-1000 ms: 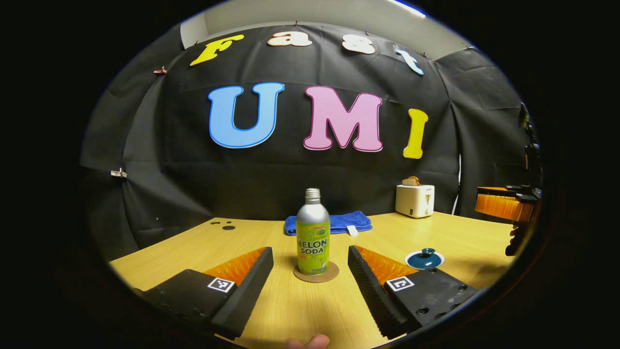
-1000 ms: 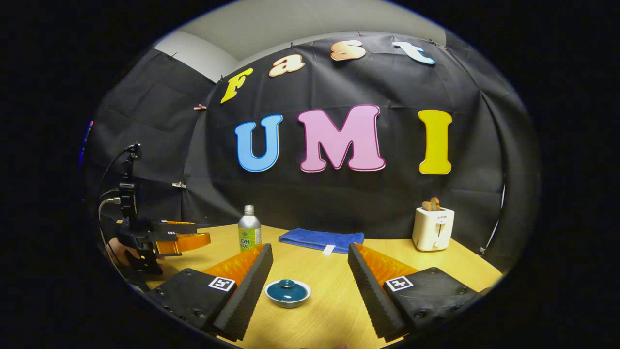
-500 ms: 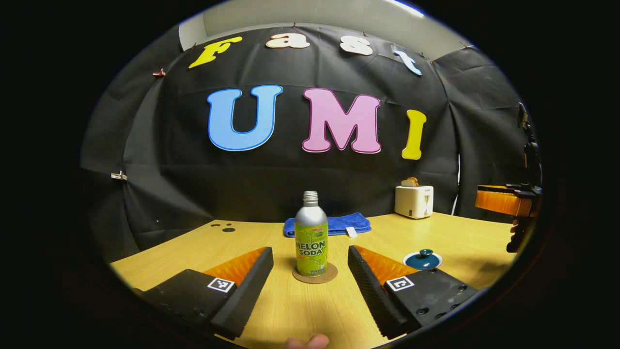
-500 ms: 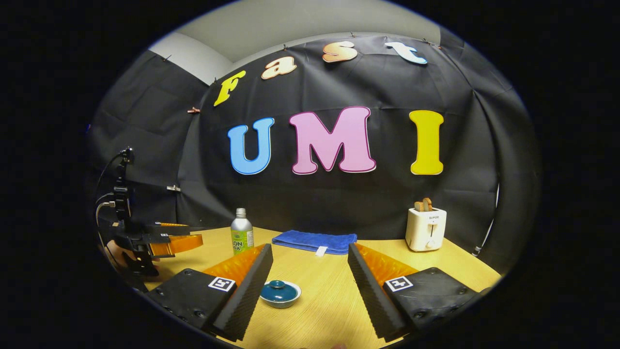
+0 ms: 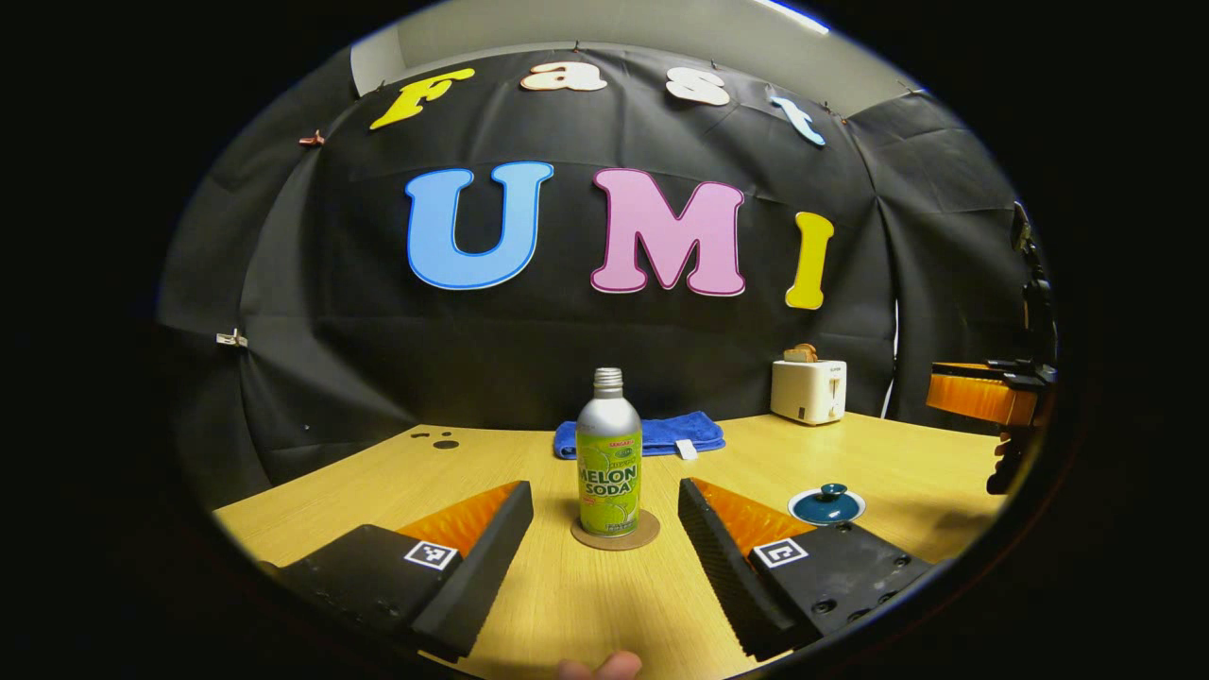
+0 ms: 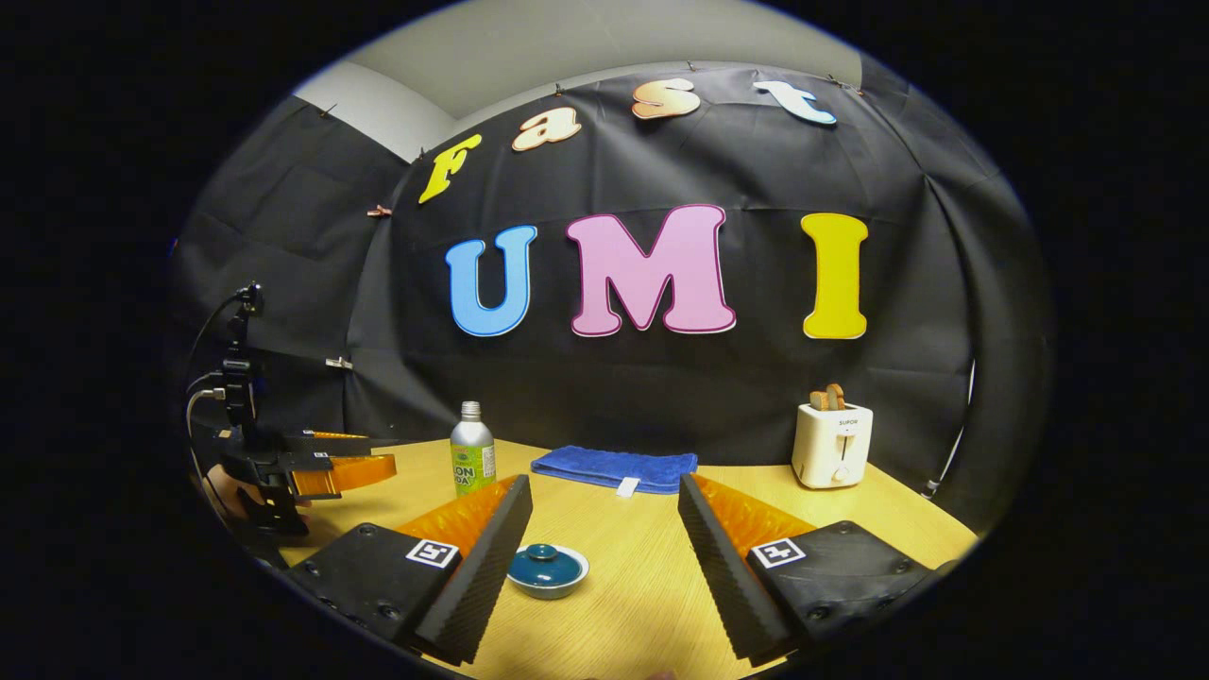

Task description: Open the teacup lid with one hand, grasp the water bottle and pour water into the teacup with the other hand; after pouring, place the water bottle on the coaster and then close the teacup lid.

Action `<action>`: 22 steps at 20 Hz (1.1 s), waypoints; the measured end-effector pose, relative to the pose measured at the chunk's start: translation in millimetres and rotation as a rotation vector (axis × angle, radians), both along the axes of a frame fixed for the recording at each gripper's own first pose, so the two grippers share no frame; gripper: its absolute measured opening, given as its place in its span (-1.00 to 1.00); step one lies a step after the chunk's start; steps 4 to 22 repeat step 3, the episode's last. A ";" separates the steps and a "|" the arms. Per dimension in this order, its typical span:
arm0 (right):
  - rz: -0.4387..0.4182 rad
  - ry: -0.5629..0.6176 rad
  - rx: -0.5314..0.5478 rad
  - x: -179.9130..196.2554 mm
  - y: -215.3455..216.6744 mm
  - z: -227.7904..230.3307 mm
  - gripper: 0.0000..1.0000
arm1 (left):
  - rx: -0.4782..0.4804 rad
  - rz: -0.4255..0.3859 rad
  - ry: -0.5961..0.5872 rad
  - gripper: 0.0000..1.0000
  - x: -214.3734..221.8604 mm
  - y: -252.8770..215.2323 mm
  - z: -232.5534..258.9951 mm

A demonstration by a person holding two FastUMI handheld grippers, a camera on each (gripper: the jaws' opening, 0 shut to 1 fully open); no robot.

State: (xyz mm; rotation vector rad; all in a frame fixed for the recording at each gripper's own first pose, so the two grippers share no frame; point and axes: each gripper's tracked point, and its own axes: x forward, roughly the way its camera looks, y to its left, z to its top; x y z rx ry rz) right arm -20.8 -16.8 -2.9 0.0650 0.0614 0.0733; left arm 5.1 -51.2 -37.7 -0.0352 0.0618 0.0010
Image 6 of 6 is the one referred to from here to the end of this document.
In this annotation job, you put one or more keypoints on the teal teacup white inside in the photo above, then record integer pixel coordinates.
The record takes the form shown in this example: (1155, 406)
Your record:
(548, 594)

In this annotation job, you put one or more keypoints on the black backdrop cloth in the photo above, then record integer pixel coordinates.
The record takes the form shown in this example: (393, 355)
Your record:
(661, 387)

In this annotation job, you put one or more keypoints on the silver green water bottle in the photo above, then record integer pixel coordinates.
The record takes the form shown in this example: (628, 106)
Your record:
(472, 453)

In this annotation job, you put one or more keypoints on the white toaster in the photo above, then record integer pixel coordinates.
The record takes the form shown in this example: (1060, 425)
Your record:
(831, 453)

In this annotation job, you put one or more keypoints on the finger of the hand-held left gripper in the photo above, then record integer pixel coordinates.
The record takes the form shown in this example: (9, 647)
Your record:
(326, 444)
(349, 472)

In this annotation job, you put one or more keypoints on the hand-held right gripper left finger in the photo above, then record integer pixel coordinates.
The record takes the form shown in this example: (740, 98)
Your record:
(482, 576)

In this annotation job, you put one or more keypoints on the blue folded towel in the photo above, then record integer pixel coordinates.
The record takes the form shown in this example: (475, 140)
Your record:
(614, 466)

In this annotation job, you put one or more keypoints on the teal teacup lid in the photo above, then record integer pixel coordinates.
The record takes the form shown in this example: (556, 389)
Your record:
(546, 567)

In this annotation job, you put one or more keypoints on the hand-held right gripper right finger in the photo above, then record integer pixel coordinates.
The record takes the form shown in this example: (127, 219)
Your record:
(725, 576)

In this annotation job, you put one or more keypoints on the brown bread slice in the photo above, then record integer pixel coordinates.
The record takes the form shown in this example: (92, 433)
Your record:
(819, 400)
(837, 396)

